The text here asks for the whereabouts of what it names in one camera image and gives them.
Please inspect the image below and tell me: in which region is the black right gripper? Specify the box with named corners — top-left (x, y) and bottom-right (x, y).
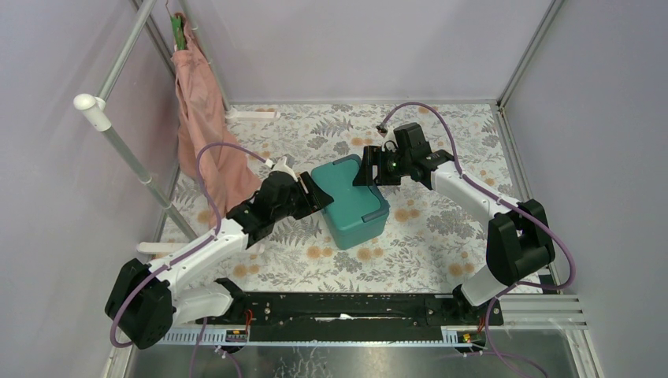
top-left (352, 146), bottom-right (410, 187)

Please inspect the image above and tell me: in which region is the teal medicine kit box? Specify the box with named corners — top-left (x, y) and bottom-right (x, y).
top-left (311, 154), bottom-right (390, 250)

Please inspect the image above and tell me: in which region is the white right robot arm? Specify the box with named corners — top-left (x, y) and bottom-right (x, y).
top-left (353, 123), bottom-right (555, 324)

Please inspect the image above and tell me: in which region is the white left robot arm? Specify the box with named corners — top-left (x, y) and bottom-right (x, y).
top-left (105, 172), bottom-right (334, 349)

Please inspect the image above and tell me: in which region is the pink hanging cloth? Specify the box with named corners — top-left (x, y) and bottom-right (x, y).
top-left (172, 22), bottom-right (261, 216)

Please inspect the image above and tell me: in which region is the floral table cloth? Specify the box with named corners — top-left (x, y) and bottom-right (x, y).
top-left (191, 104), bottom-right (516, 293)

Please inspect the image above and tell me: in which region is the white rack foot rear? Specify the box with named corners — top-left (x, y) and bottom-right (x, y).
top-left (225, 108), bottom-right (281, 122)

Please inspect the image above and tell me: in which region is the green clothes hanger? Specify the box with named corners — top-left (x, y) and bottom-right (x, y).
top-left (170, 13), bottom-right (187, 51)

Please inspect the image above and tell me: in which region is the white clothes rack pole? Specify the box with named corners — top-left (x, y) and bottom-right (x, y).
top-left (72, 94), bottom-right (197, 240)

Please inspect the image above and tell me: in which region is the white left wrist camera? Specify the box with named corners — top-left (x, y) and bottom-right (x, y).
top-left (264, 154), bottom-right (298, 181)

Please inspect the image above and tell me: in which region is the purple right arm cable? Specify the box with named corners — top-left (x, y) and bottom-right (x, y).
top-left (378, 102), bottom-right (577, 378)

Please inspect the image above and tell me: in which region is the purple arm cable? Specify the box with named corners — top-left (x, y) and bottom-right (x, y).
top-left (109, 142), bottom-right (273, 350)
top-left (378, 102), bottom-right (577, 378)

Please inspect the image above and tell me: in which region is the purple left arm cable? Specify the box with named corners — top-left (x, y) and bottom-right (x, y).
top-left (109, 142), bottom-right (273, 350)

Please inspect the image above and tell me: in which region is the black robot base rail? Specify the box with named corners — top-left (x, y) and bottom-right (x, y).
top-left (206, 291), bottom-right (503, 343)

